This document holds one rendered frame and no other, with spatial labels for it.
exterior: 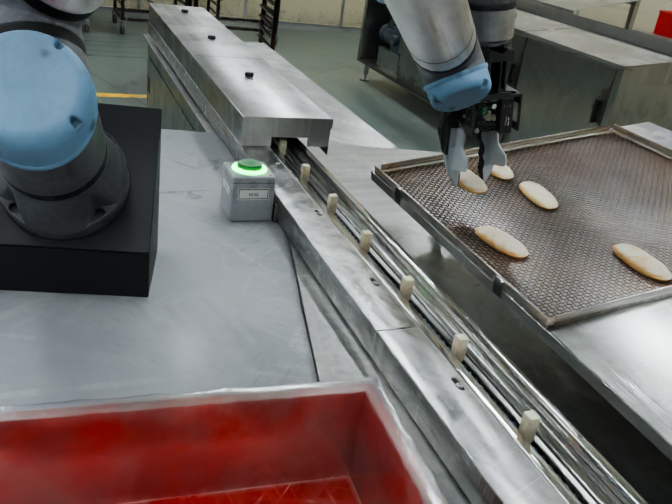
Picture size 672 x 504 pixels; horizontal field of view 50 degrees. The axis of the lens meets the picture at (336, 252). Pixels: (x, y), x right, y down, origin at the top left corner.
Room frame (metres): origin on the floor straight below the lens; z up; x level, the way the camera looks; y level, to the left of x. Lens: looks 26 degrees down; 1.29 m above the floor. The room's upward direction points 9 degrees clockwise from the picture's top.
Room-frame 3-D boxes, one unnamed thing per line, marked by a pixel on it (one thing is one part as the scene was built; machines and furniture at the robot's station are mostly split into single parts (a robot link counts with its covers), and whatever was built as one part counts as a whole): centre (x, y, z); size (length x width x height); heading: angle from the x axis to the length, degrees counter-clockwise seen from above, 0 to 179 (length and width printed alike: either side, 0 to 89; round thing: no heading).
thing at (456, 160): (0.99, -0.15, 0.99); 0.06 x 0.03 x 0.09; 21
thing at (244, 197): (1.09, 0.15, 0.84); 0.08 x 0.08 x 0.11; 24
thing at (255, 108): (1.90, 0.38, 0.89); 1.25 x 0.18 x 0.09; 24
